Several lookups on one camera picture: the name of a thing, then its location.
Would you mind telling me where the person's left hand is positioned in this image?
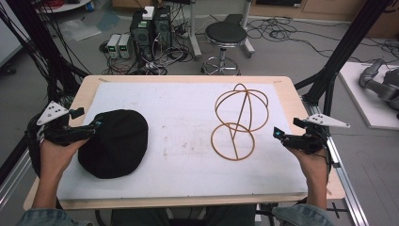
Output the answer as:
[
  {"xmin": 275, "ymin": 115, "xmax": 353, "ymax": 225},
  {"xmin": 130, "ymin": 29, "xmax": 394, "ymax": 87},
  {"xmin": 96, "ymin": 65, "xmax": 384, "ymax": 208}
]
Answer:
[{"xmin": 39, "ymin": 137, "xmax": 89, "ymax": 182}]

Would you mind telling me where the person's right hand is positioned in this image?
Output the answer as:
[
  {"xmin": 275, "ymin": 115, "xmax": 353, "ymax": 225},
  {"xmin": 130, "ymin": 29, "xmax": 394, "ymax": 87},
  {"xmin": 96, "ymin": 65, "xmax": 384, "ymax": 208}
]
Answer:
[{"xmin": 287, "ymin": 146, "xmax": 329, "ymax": 183}]

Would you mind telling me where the golden wire hat stand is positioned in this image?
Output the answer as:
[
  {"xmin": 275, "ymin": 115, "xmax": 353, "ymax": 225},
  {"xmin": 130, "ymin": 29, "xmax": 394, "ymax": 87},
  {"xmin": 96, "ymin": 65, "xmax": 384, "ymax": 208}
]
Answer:
[{"xmin": 210, "ymin": 82, "xmax": 270, "ymax": 162}]

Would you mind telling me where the white cabinet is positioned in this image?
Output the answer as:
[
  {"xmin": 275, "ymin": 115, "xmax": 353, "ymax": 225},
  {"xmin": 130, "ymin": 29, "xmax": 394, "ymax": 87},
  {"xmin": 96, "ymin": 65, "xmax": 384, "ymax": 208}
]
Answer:
[{"xmin": 0, "ymin": 0, "xmax": 24, "ymax": 69}]

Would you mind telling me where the right denim sleeve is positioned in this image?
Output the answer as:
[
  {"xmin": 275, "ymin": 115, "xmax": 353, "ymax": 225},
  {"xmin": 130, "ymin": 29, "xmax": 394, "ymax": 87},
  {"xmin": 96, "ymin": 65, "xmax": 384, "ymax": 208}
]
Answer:
[{"xmin": 271, "ymin": 203, "xmax": 336, "ymax": 226}]

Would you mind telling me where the white table mat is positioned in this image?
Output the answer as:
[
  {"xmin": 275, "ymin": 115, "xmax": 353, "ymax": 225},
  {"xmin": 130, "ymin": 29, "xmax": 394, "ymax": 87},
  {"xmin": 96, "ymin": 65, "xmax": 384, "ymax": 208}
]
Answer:
[{"xmin": 56, "ymin": 81, "xmax": 309, "ymax": 202}]

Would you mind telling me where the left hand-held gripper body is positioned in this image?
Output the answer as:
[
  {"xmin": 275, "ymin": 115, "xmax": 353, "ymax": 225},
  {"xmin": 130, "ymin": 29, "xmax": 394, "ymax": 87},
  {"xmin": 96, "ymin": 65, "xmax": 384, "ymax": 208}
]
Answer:
[{"xmin": 27, "ymin": 100, "xmax": 96, "ymax": 147}]

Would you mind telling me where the black knit hat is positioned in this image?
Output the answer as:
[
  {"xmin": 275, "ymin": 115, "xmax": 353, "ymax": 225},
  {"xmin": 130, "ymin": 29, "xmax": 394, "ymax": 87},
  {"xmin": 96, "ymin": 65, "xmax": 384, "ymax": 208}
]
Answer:
[{"xmin": 77, "ymin": 108, "xmax": 150, "ymax": 180}]

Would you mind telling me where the bundle of cables by computers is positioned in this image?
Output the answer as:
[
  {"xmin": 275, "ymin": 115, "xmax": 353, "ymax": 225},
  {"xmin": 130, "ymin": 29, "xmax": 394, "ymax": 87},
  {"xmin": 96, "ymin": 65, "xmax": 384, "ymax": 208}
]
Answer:
[{"xmin": 99, "ymin": 18, "xmax": 196, "ymax": 76}]

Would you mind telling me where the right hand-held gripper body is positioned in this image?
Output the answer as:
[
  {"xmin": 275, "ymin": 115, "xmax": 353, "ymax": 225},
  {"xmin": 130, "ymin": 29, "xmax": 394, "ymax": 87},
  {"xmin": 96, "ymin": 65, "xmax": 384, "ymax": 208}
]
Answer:
[{"xmin": 283, "ymin": 113, "xmax": 351, "ymax": 155}]

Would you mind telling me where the left denim sleeve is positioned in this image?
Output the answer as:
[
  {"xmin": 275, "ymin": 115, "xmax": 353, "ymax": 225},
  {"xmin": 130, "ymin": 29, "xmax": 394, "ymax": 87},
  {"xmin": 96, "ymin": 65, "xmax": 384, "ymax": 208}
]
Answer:
[{"xmin": 15, "ymin": 207, "xmax": 95, "ymax": 226}]

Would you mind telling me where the white metal stand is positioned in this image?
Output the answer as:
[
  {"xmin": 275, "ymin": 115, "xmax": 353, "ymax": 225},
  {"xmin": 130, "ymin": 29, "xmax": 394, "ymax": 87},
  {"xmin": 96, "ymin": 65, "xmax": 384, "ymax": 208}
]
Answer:
[{"xmin": 187, "ymin": 0, "xmax": 256, "ymax": 61}]

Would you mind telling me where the aluminium rail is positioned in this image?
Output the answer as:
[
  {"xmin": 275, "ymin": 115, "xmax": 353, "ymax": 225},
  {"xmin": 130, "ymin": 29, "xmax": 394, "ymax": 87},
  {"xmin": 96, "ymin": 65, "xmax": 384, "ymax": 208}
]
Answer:
[{"xmin": 301, "ymin": 97, "xmax": 371, "ymax": 226}]

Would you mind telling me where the black computer tower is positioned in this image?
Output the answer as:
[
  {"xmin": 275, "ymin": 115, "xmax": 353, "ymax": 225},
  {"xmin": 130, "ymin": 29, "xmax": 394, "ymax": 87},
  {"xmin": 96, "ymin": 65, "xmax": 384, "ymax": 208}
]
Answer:
[
  {"xmin": 129, "ymin": 9, "xmax": 155, "ymax": 62},
  {"xmin": 152, "ymin": 5, "xmax": 173, "ymax": 51}
]

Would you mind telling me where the denim sleeve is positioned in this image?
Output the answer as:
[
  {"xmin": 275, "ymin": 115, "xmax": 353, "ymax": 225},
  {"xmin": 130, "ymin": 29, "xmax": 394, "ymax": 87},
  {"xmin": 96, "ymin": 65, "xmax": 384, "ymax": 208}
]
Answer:
[
  {"xmin": 271, "ymin": 203, "xmax": 336, "ymax": 226},
  {"xmin": 15, "ymin": 207, "xmax": 95, "ymax": 226}
]

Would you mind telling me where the black round stool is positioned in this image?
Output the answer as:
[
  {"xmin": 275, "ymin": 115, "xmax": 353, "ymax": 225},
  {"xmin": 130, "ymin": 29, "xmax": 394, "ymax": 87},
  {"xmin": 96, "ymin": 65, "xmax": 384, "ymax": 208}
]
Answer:
[{"xmin": 201, "ymin": 21, "xmax": 248, "ymax": 76}]

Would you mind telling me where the clear plastic sheet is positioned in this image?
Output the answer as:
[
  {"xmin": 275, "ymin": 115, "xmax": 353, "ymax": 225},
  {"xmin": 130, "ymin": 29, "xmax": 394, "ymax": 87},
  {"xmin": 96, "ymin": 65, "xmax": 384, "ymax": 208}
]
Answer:
[{"xmin": 58, "ymin": 18, "xmax": 103, "ymax": 42}]

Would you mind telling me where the white board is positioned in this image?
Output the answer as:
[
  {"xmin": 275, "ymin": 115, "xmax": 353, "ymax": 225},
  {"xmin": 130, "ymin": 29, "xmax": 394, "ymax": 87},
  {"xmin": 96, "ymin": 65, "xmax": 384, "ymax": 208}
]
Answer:
[{"xmin": 338, "ymin": 61, "xmax": 399, "ymax": 131}]

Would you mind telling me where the tangle of black floor cables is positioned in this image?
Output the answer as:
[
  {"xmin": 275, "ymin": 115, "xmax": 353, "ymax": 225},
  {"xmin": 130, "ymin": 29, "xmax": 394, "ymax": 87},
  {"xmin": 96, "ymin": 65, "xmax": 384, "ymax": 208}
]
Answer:
[{"xmin": 246, "ymin": 16, "xmax": 399, "ymax": 65}]

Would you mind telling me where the grey power supply unit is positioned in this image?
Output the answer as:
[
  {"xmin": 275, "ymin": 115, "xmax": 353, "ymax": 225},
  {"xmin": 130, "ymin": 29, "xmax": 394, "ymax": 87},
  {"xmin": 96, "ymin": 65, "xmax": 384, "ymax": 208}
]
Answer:
[
  {"xmin": 105, "ymin": 33, "xmax": 122, "ymax": 58},
  {"xmin": 118, "ymin": 33, "xmax": 132, "ymax": 59}
]

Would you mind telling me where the white box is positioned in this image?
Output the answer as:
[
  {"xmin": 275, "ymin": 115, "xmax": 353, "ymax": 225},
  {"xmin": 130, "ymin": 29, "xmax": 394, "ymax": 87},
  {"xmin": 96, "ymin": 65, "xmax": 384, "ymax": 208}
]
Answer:
[{"xmin": 141, "ymin": 6, "xmax": 155, "ymax": 21}]

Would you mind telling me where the white round table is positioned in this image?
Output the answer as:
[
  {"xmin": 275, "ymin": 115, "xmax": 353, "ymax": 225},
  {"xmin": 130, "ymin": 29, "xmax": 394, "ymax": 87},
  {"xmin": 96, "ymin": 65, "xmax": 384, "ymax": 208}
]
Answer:
[{"xmin": 35, "ymin": 0, "xmax": 92, "ymax": 14}]

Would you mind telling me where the black metal frame stand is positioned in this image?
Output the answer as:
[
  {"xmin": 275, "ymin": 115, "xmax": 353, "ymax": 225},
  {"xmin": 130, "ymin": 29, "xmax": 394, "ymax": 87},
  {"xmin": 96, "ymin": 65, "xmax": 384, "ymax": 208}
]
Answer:
[
  {"xmin": 294, "ymin": 0, "xmax": 394, "ymax": 118},
  {"xmin": 0, "ymin": 0, "xmax": 90, "ymax": 102}
]

